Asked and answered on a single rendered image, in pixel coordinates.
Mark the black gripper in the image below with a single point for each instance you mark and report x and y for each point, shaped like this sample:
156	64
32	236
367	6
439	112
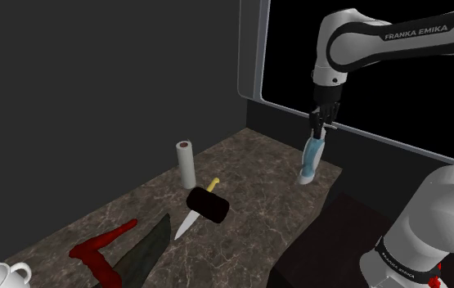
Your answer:
327	95

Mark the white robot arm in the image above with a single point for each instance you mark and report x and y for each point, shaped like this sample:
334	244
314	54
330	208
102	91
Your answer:
430	215

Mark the dark robot stand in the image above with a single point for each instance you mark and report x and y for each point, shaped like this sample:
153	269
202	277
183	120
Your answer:
330	247

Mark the white paper towel roll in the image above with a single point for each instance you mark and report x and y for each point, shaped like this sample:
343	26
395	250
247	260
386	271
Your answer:
186	165

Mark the large dark grey knife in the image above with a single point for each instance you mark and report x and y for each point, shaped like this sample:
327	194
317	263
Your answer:
146	251

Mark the red angular object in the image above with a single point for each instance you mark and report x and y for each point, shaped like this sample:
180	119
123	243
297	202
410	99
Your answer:
97	255

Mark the window with grey frame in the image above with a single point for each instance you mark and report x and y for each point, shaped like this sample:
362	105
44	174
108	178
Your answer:
252	48

